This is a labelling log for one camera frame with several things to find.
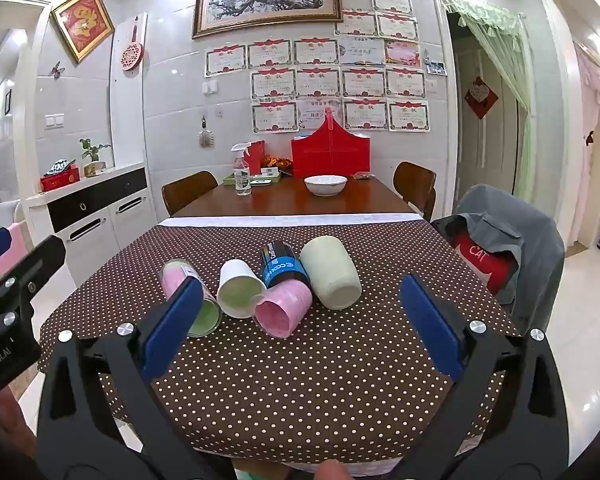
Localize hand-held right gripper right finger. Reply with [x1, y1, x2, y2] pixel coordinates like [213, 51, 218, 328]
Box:
[380, 274, 570, 480]

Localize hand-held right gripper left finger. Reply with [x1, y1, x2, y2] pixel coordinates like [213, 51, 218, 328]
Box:
[36, 276, 238, 480]

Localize pink and green cup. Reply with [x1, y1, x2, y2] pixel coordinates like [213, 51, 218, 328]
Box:
[161, 258, 224, 339]

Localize white cup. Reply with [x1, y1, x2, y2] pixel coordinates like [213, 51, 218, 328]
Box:
[216, 258, 269, 320]

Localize pale green cup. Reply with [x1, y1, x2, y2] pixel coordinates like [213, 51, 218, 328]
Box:
[299, 236, 363, 311]

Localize black and blue cup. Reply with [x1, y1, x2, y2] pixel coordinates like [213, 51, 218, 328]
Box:
[259, 240, 309, 289]

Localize person's right hand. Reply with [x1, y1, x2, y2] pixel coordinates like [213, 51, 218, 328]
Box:
[313, 459, 354, 480]

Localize pink cloth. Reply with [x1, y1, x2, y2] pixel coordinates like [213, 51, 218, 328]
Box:
[0, 222, 29, 287]

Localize white sideboard cabinet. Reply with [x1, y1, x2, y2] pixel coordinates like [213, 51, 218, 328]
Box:
[24, 162, 157, 287]

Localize red garment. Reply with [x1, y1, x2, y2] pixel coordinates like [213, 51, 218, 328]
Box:
[452, 232, 514, 307]

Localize red gift box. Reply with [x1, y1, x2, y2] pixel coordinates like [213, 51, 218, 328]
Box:
[39, 159, 81, 193]

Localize small potted plant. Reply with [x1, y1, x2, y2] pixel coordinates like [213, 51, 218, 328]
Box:
[78, 138, 112, 179]

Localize brown polka dot tablecloth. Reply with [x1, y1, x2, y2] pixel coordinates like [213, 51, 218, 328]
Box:
[37, 223, 524, 455]

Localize grey jacket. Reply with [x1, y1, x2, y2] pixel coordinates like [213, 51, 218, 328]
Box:
[430, 183, 566, 332]

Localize wooden chair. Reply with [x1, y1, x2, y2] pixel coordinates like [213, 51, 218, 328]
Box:
[393, 161, 438, 222]
[161, 170, 220, 216]

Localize green flat box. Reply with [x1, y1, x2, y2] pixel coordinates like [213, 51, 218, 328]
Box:
[223, 172, 282, 189]

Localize white lace cloth strip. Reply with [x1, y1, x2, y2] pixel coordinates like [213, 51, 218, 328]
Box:
[157, 213, 425, 229]

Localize clear spray bottle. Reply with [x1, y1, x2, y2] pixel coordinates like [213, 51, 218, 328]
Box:
[231, 143, 253, 197]

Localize wooden dining table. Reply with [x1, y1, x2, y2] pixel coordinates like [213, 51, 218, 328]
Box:
[172, 174, 422, 219]

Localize white bowl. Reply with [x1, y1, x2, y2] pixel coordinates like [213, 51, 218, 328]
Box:
[303, 175, 349, 197]

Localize white door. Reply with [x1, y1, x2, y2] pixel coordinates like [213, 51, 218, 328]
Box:
[452, 35, 520, 197]

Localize red paper box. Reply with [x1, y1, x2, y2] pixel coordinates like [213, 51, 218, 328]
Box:
[243, 140, 266, 174]

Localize hanging brush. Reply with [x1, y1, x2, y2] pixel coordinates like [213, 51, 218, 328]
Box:
[198, 115, 215, 150]

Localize orange snack packets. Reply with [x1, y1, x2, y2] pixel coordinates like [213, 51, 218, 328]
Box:
[260, 154, 294, 171]

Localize red gift bag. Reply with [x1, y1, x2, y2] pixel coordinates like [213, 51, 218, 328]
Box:
[290, 107, 371, 180]

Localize red round paper ornament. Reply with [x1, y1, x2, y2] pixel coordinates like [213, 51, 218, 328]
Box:
[120, 15, 145, 74]

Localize red diamond door ornament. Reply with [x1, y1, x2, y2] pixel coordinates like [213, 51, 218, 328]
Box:
[464, 75, 499, 121]

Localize framed red and gold picture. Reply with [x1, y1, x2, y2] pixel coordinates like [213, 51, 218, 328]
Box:
[50, 0, 116, 65]

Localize pink curtain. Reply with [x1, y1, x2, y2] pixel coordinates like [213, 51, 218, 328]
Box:
[574, 39, 600, 252]

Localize green lace curtain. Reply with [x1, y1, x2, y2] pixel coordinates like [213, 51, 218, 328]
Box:
[437, 0, 537, 202]

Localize group of wall certificates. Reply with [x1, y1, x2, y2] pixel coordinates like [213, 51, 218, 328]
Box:
[203, 0, 431, 134]

